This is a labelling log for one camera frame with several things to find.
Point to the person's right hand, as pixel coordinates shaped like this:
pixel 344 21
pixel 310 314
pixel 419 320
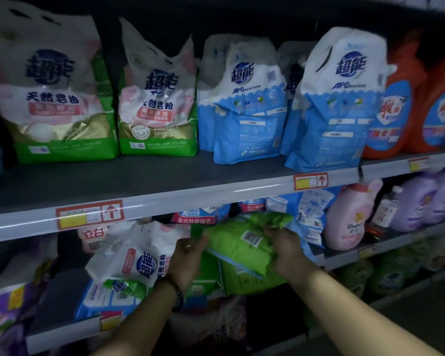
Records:
pixel 291 253

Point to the person's left hand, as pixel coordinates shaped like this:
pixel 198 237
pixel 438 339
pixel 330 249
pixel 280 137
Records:
pixel 183 257

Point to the person's left fingers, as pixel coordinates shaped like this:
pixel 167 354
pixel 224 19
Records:
pixel 200 243

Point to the person's right fingers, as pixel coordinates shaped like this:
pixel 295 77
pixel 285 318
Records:
pixel 273 236

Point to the green detergent bag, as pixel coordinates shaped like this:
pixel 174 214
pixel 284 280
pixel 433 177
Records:
pixel 241 252

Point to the person's right forearm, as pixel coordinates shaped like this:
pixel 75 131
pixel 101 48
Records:
pixel 359 317

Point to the person's left forearm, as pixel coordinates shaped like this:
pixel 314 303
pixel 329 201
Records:
pixel 141 326

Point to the red blue detergent pack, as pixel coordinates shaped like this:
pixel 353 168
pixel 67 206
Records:
pixel 196 215

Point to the blue white refill pouch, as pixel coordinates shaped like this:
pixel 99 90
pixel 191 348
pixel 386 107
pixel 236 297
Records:
pixel 311 215

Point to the black wristband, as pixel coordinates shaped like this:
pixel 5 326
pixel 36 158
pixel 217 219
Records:
pixel 177 291

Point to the grey metal shelf board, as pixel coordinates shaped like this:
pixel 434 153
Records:
pixel 170 192

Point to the red yellow price tag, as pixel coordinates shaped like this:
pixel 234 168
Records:
pixel 419 164
pixel 310 181
pixel 89 215
pixel 112 321

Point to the white pink lying detergent bag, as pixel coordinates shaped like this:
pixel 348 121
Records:
pixel 133 255

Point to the pink softener bottle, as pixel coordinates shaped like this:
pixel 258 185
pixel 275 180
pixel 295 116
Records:
pixel 348 218

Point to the green detergent bottle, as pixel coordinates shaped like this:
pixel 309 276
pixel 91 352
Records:
pixel 356 278
pixel 393 270

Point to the grey lower shelf board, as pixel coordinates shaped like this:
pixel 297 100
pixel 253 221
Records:
pixel 385 242

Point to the clear bottle with white cap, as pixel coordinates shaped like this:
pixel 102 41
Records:
pixel 385 213

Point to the blue white flat pack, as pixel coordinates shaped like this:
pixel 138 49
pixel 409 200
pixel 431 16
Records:
pixel 100 302

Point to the blue white detergent pouch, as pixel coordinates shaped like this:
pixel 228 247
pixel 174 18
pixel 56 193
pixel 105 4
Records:
pixel 337 107
pixel 206 114
pixel 291 81
pixel 250 114

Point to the small white pink detergent bag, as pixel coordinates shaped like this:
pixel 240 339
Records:
pixel 157 103

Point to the orange detergent bottle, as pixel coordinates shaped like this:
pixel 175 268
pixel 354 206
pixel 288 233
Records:
pixel 391 114
pixel 439 111

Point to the purple printed pack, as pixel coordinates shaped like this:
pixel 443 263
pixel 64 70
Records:
pixel 11 296

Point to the large white pink detergent bag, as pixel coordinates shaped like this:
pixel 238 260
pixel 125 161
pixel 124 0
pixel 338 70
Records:
pixel 48 92

